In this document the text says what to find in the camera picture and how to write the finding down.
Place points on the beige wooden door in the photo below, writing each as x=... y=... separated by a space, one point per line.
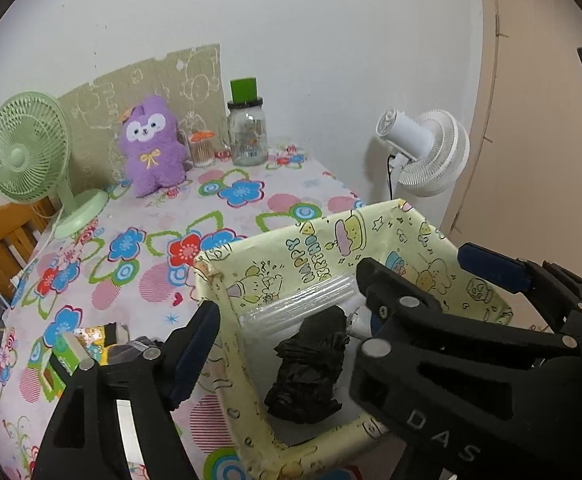
x=536 y=110

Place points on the green patterned board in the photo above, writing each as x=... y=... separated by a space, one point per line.
x=101 y=95

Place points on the toothpick jar with orange lid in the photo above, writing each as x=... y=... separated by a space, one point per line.
x=202 y=152

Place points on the small clear glass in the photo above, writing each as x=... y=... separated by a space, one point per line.
x=223 y=153

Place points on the green desk fan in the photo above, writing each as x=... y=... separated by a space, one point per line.
x=21 y=155

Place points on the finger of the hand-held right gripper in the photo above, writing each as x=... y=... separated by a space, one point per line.
x=401 y=300
x=491 y=267

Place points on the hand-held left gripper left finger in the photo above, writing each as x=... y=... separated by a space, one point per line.
x=191 y=355

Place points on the yellow cartoon packet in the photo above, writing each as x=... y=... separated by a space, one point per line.
x=93 y=335

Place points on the glass jar with green lid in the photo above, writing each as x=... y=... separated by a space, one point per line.
x=247 y=135

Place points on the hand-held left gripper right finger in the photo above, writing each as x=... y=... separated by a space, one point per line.
x=378 y=329

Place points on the clear plastic bag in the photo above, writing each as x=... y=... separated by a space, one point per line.
x=291 y=305

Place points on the yellow cartoon print box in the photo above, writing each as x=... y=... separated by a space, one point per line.
x=271 y=260

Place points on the white standing fan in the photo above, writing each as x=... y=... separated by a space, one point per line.
x=436 y=155

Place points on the purple plush toy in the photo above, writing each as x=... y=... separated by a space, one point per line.
x=151 y=170

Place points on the dark cloth bundle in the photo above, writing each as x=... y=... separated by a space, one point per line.
x=306 y=370

